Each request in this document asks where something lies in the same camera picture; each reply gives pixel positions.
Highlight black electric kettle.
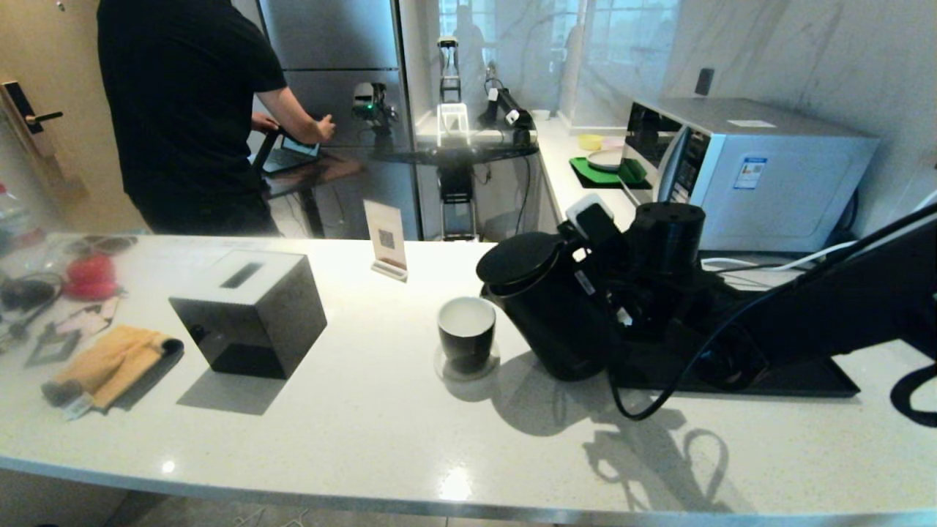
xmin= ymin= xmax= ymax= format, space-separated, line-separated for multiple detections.
xmin=475 ymin=231 xmax=624 ymax=382

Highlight dark green tea sachet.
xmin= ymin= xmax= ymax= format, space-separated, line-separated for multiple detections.
xmin=25 ymin=329 xmax=83 ymax=369

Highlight green mat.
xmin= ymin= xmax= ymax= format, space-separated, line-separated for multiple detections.
xmin=569 ymin=155 xmax=653 ymax=190

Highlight black rectangular serving tray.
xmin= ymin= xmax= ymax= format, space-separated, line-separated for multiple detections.
xmin=606 ymin=322 xmax=862 ymax=399

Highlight silver microwave oven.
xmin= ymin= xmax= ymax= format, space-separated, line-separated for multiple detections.
xmin=620 ymin=97 xmax=881 ymax=254

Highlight black mug white inside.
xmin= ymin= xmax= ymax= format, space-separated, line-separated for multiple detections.
xmin=437 ymin=296 xmax=498 ymax=375

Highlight white round saucer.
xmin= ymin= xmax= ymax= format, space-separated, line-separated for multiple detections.
xmin=433 ymin=342 xmax=503 ymax=383

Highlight black white robot stand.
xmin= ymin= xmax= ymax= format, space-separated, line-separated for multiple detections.
xmin=436 ymin=35 xmax=478 ymax=242

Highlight black curved desk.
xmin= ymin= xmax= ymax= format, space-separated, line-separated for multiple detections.
xmin=372 ymin=139 xmax=541 ymax=166

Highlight QR code sign stand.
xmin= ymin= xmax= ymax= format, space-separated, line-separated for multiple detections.
xmin=363 ymin=198 xmax=410 ymax=284

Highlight brown wooden table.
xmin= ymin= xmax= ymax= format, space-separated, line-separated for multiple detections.
xmin=260 ymin=150 xmax=367 ymax=239

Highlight open laptop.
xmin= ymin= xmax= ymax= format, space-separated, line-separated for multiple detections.
xmin=261 ymin=135 xmax=322 ymax=176

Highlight black cube tissue box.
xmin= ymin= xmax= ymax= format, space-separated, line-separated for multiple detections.
xmin=168 ymin=249 xmax=329 ymax=381

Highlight silver refrigerator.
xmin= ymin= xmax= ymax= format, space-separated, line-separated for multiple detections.
xmin=256 ymin=0 xmax=423 ymax=241

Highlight person in black shirt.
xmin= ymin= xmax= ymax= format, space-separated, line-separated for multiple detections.
xmin=97 ymin=0 xmax=337 ymax=236

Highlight orange grey cleaning cloth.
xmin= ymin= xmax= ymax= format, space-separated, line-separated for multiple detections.
xmin=41 ymin=324 xmax=186 ymax=420

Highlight red bell pepper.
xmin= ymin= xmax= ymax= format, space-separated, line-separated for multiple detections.
xmin=61 ymin=254 xmax=120 ymax=302

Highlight beige patterned card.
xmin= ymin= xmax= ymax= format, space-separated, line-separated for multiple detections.
xmin=51 ymin=296 xmax=124 ymax=339

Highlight clear water bottle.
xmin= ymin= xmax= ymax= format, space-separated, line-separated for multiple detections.
xmin=0 ymin=183 xmax=43 ymax=250

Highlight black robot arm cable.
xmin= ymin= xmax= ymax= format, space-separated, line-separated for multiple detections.
xmin=889 ymin=362 xmax=937 ymax=430
xmin=607 ymin=206 xmax=937 ymax=422

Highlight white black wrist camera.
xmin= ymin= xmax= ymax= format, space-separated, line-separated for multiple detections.
xmin=564 ymin=193 xmax=624 ymax=251

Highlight grey camera device green light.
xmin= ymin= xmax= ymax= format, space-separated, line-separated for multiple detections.
xmin=351 ymin=81 xmax=400 ymax=140

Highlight black tangled cords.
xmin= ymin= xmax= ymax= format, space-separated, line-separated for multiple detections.
xmin=0 ymin=271 xmax=65 ymax=341

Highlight black door handle lock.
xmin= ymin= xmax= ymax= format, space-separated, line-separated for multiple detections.
xmin=1 ymin=81 xmax=64 ymax=158

